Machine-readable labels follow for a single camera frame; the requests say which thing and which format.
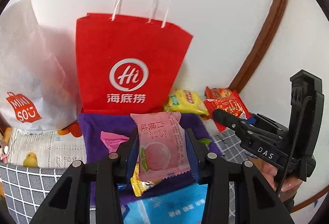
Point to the grey checked bedsheet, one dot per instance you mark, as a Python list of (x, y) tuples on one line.
[(20, 188)]

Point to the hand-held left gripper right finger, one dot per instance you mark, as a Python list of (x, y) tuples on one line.
[(194, 165)]

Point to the red paper bag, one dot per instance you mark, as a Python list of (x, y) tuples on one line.
[(128, 46)]

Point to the pink peach snack packet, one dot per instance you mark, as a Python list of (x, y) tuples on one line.
[(159, 141)]

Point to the person's right hand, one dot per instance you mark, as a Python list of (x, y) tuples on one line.
[(290, 184)]

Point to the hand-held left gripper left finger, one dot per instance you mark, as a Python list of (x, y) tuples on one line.
[(132, 162)]

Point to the person's right forearm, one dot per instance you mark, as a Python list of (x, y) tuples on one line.
[(287, 202)]

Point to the duck printed white cloth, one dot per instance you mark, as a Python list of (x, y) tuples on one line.
[(51, 147)]

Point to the purple towel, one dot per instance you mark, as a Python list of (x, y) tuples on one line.
[(92, 134)]

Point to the pale pink small packet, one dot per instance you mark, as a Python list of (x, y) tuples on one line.
[(113, 140)]

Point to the blue tissue pack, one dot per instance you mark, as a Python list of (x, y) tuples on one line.
[(174, 206)]

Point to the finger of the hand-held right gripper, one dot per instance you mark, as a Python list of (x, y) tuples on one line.
[(267, 123), (231, 122)]

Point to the white plastic bag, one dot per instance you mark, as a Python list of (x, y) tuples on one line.
[(33, 72)]

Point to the brown wooden frame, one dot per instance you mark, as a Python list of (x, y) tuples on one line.
[(270, 28)]

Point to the green snack packet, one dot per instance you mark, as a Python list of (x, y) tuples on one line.
[(205, 141)]

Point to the yellow snack packet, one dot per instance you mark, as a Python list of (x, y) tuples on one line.
[(138, 185)]

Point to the orange chip bag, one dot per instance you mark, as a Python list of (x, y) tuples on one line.
[(218, 92)]

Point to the red snack packet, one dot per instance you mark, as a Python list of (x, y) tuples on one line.
[(231, 107)]

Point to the yellow chip bag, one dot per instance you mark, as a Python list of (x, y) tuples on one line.
[(187, 100)]

